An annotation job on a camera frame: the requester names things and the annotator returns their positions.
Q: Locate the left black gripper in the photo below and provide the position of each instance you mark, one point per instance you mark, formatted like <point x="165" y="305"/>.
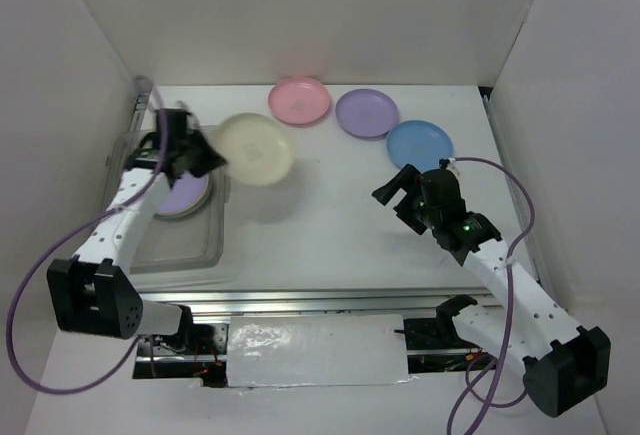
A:
<point x="213" y="161"/>

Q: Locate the blue plastic plate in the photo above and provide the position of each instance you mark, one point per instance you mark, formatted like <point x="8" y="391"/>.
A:
<point x="418" y="143"/>

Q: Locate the purple plate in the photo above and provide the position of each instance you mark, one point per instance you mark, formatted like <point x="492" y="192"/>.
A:
<point x="366" y="113"/>
<point x="182" y="197"/>

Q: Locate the clear plastic bin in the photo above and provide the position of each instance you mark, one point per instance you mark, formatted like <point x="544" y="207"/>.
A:
<point x="185" y="232"/>

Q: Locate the cream plastic plate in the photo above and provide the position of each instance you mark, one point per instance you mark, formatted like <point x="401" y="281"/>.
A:
<point x="258" y="151"/>

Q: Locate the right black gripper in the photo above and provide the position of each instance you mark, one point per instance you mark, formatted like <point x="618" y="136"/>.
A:
<point x="406" y="180"/>

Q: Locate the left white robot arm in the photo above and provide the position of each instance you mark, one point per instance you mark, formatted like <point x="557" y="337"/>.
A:
<point x="92" y="292"/>

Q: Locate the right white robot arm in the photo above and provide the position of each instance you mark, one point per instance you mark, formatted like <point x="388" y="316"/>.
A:
<point x="561" y="363"/>

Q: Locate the yellow bear plastic plate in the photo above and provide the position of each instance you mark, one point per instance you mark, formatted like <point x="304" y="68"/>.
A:
<point x="206" y="200"/>

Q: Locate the pink plastic plate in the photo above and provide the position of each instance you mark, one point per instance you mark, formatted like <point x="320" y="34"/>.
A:
<point x="299" y="101"/>

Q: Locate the white foil-edged board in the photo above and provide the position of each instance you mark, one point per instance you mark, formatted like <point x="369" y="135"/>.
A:
<point x="336" y="350"/>

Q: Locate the aluminium front rail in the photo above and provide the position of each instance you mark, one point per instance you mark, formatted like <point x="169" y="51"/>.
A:
<point x="317" y="302"/>

